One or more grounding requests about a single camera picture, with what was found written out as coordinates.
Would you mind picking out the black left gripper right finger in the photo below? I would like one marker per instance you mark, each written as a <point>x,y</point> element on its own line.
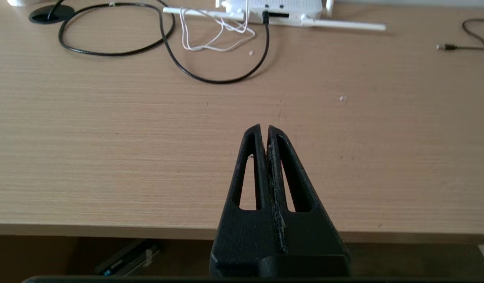
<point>308,232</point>

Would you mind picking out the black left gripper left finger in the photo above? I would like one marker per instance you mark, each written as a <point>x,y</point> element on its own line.
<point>242,236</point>

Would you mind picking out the white router with antennas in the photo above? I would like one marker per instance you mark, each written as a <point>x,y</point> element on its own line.
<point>289,10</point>

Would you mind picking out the dark object under desk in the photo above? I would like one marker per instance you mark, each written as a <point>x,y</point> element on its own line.
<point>128,259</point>

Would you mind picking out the black round desk grommet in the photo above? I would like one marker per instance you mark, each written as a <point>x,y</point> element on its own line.
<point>51,14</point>

